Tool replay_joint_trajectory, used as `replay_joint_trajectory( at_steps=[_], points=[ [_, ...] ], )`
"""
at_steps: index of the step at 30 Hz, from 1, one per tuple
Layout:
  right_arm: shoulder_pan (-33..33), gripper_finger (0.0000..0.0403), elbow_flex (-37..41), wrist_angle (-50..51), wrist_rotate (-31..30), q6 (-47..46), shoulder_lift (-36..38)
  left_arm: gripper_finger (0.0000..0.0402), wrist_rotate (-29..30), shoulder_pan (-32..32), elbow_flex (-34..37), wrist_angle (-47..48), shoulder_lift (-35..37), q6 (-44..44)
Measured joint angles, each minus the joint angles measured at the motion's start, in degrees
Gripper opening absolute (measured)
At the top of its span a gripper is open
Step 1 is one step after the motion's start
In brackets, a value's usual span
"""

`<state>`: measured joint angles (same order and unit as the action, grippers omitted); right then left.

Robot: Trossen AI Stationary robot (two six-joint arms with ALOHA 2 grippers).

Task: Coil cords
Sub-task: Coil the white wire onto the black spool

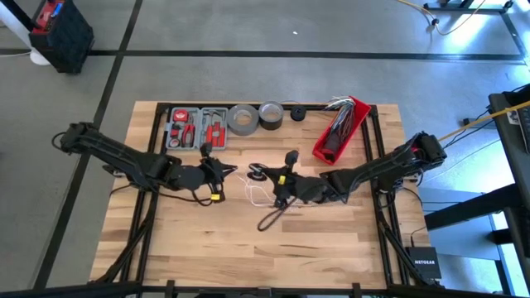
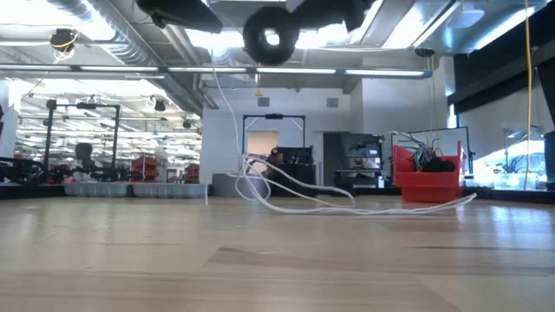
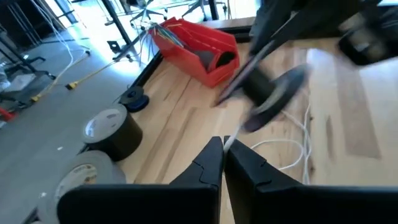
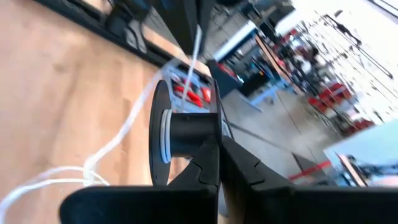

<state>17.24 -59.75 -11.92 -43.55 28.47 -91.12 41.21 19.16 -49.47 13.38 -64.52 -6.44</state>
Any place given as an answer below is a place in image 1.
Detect red plastic bin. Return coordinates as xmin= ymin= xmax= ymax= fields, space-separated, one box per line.
xmin=311 ymin=95 xmax=373 ymax=162

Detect black cord spool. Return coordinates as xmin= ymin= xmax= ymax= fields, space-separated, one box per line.
xmin=246 ymin=167 xmax=268 ymax=182

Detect small hammer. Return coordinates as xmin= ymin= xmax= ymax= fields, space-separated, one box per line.
xmin=204 ymin=108 xmax=227 ymax=123

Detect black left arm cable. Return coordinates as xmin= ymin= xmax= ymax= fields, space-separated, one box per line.
xmin=159 ymin=184 xmax=216 ymax=207

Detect white stand foot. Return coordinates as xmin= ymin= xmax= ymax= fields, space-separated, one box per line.
xmin=0 ymin=10 xmax=51 ymax=67

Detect black crate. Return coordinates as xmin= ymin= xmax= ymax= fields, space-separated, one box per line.
xmin=27 ymin=0 xmax=95 ymax=75

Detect black Netgear network switch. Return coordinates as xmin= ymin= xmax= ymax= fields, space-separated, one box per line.
xmin=404 ymin=246 xmax=442 ymax=281

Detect black box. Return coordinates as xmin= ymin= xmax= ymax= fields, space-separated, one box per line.
xmin=258 ymin=100 xmax=285 ymax=132

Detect black desk base frame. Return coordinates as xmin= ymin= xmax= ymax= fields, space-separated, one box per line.
xmin=422 ymin=0 xmax=528 ymax=63

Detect grey duct tape roll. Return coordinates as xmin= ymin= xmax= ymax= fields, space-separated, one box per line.
xmin=226 ymin=103 xmax=260 ymax=137

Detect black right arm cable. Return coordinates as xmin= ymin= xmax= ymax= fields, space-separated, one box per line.
xmin=256 ymin=197 xmax=297 ymax=233

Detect multicoloured wire bundle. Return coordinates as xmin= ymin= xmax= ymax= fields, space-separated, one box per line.
xmin=323 ymin=95 xmax=357 ymax=142

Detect white cord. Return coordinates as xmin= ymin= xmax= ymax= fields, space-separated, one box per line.
xmin=234 ymin=171 xmax=279 ymax=209

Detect yellow hanging cable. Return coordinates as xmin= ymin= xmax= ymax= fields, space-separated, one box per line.
xmin=437 ymin=100 xmax=530 ymax=142

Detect grey tool kit case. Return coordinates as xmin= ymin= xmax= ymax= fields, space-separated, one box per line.
xmin=165 ymin=106 xmax=229 ymax=151

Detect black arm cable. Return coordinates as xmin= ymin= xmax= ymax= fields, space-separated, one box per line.
xmin=159 ymin=184 xmax=216 ymax=207
xmin=256 ymin=197 xmax=297 ymax=233

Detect red toolbox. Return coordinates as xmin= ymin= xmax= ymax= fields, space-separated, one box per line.
xmin=31 ymin=0 xmax=66 ymax=36

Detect black table frame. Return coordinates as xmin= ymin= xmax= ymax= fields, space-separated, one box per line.
xmin=0 ymin=101 xmax=530 ymax=298

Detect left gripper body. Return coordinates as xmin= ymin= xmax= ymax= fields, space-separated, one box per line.
xmin=177 ymin=142 xmax=225 ymax=204

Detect small black tape roll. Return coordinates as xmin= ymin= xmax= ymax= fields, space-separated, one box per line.
xmin=289 ymin=105 xmax=307 ymax=123

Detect yellow extension cord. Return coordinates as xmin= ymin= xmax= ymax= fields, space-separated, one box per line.
xmin=397 ymin=0 xmax=514 ymax=37

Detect red handled pliers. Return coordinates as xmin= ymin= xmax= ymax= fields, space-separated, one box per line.
xmin=181 ymin=123 xmax=196 ymax=148

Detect black side desk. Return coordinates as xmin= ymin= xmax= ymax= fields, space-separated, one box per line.
xmin=424 ymin=82 xmax=530 ymax=298

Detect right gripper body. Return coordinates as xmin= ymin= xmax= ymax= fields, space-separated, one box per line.
xmin=271 ymin=151 xmax=328 ymax=208

